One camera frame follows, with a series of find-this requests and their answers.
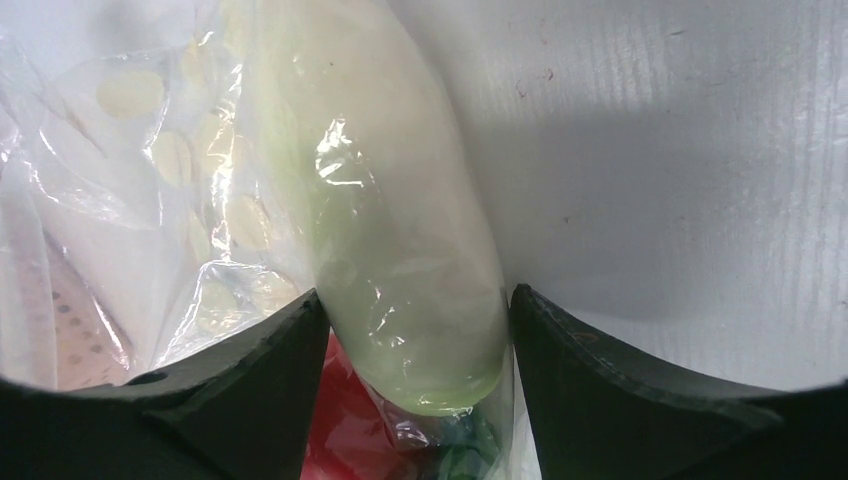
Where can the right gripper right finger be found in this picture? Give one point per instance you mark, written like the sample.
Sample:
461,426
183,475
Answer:
600,408

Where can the pink plastic basket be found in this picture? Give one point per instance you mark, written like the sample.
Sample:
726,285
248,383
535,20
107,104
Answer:
91,349

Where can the white fake radish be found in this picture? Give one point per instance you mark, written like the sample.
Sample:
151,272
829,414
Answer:
360,140

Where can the clear zip top bag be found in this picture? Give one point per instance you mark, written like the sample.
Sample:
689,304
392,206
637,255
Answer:
143,165

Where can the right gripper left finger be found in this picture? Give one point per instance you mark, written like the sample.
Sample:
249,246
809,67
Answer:
240,409

